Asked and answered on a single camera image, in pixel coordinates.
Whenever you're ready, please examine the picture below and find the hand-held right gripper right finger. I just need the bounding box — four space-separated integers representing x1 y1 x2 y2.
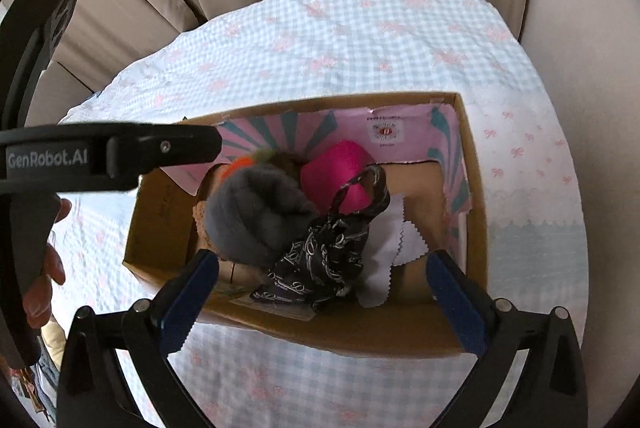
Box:
426 249 588 428

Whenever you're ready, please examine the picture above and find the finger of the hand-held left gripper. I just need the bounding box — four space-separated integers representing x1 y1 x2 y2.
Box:
105 123 224 177
0 0 93 129

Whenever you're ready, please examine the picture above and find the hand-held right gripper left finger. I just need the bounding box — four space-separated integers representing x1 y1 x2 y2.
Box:
56 251 221 428

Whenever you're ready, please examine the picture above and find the orange soft toy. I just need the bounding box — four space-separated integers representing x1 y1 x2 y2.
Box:
220 151 275 181

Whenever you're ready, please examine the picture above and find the printed cardboard box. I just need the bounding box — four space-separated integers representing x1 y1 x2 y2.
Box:
122 92 488 359

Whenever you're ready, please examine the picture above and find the white zigzag-edged cloth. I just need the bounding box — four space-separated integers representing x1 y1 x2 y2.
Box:
359 193 431 309

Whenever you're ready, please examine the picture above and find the grey knitted hat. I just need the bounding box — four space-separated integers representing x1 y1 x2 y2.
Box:
206 167 321 270

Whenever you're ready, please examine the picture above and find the black patterned scarf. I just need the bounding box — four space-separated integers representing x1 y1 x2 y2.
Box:
250 165 392 315

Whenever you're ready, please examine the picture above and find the pink soft pouch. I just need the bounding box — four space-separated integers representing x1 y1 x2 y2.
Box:
300 139 382 215

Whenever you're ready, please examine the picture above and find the person's left hand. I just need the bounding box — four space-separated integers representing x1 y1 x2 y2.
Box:
22 197 72 330

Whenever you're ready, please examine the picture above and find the cream cloth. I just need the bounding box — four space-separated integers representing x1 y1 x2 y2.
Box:
40 322 67 361

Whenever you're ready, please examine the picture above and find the checked floral bed sheet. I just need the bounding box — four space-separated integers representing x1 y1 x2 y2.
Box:
47 0 586 428

